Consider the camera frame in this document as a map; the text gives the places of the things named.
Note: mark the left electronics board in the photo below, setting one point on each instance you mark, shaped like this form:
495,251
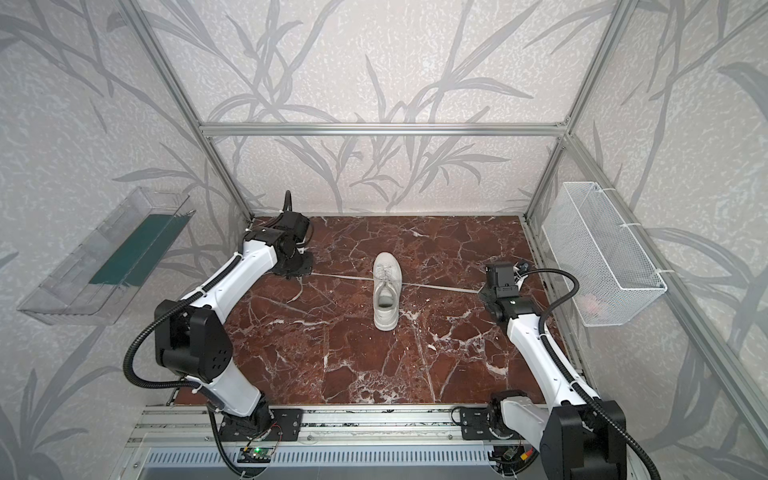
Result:
255,455

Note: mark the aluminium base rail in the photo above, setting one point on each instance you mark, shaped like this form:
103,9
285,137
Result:
322,425

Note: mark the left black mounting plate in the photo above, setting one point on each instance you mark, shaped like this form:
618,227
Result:
280,424

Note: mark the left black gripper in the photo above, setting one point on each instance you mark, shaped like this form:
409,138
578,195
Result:
297,264

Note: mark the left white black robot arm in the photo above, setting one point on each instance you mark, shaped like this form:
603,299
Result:
189,334

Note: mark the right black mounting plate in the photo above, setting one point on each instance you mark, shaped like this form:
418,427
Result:
474,423

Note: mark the white sneaker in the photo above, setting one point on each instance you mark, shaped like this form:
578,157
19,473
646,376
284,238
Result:
387,276

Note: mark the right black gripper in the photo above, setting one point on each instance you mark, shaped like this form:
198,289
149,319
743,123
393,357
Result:
496,294

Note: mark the aluminium frame crossbar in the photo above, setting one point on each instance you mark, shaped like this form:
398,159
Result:
220,129

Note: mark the pink object in basket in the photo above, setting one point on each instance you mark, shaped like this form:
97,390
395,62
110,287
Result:
593,306

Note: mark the right electronics board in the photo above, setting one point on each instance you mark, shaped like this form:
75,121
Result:
512,454

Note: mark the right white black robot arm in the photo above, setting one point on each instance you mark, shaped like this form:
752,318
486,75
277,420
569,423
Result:
576,433

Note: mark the electronics board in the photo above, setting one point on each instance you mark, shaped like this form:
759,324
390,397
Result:
512,454
255,455

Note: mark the white wire mesh basket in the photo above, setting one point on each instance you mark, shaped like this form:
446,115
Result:
590,239

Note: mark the black mounting plate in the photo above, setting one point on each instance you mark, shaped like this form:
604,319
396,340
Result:
280,424
474,423

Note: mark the clear plastic wall bin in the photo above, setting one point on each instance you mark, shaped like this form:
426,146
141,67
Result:
95,283

